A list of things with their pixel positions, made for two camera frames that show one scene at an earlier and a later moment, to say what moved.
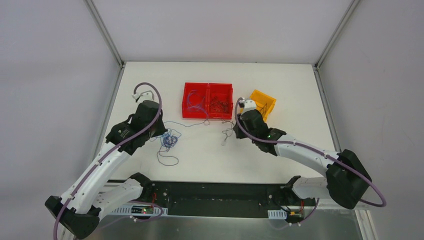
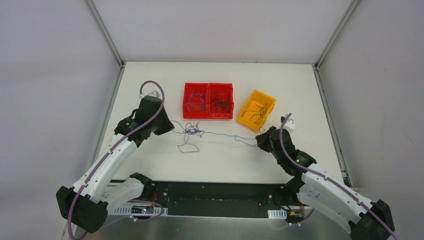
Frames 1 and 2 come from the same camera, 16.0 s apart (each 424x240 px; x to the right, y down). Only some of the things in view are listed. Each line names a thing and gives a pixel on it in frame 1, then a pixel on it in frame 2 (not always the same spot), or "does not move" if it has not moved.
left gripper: x=159 y=131 does not move
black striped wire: x=219 y=106 does not move
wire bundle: x=169 y=137 → x=192 y=130
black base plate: x=221 y=199 does not move
